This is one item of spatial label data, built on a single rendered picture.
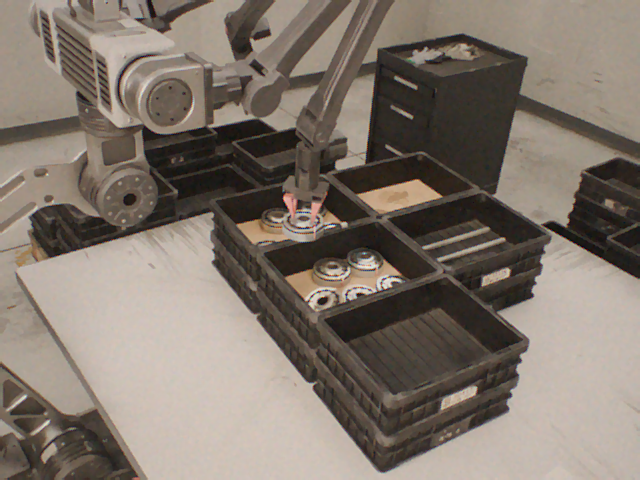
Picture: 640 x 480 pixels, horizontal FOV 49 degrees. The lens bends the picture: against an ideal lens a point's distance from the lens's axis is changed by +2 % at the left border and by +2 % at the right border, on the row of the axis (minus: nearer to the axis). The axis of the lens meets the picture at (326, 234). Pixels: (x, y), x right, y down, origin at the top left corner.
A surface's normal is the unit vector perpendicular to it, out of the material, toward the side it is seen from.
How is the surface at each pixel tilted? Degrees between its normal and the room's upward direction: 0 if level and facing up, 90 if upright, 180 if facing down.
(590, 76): 90
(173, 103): 90
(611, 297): 0
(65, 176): 90
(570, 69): 90
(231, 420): 0
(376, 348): 0
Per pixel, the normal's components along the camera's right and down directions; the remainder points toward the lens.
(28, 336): 0.07, -0.84
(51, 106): 0.60, 0.47
